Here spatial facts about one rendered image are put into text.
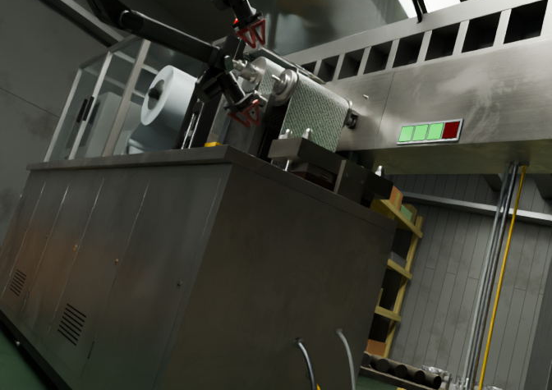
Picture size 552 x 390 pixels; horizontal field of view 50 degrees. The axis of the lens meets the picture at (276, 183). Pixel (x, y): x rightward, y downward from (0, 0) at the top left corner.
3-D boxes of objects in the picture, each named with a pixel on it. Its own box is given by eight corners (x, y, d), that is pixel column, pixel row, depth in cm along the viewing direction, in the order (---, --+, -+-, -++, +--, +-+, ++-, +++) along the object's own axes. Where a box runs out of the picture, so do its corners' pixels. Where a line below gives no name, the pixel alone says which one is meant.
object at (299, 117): (275, 148, 192) (291, 96, 195) (328, 173, 204) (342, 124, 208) (276, 148, 192) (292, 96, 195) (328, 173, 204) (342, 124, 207)
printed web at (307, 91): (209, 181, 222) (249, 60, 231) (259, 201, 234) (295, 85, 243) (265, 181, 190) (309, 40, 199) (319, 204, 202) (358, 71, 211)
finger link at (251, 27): (259, 47, 191) (247, 20, 188) (248, 51, 197) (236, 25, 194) (274, 39, 194) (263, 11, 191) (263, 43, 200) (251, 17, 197)
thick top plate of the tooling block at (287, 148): (267, 157, 185) (272, 139, 186) (356, 198, 206) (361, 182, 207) (296, 155, 172) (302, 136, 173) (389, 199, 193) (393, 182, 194)
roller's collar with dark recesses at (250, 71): (234, 76, 222) (239, 61, 224) (247, 83, 225) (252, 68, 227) (243, 74, 217) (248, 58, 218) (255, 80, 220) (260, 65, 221)
